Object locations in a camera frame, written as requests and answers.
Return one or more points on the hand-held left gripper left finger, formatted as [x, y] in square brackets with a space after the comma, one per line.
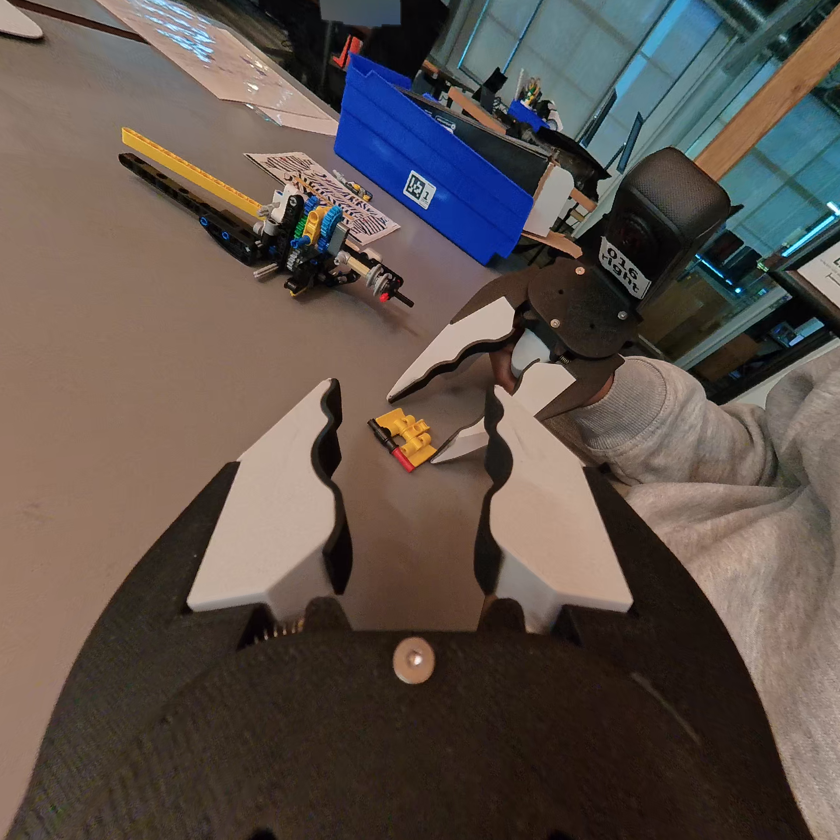
[269, 518]

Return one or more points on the lego technic chassis assembly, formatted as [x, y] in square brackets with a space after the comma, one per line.
[302, 229]

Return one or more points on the person's grey sweatshirt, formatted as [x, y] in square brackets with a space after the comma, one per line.
[754, 577]

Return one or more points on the white flat object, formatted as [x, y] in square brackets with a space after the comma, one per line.
[16, 23]

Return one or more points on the blue plastic bin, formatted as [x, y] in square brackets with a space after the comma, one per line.
[426, 151]

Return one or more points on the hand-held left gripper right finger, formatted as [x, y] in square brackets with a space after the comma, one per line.
[558, 525]

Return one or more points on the wooden beam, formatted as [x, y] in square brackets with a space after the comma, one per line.
[768, 85]

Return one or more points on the yellow lego connector piece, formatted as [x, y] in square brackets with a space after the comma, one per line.
[407, 433]

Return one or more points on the person's right hand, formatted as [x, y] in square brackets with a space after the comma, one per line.
[502, 371]

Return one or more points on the white laminated sheet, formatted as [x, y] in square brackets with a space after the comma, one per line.
[210, 52]

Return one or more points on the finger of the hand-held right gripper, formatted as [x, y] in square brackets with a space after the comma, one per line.
[463, 445]
[453, 348]

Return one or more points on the person's right forearm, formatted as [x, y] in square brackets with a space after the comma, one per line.
[669, 420]

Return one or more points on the striped sticker sheet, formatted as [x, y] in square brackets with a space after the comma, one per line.
[367, 213]

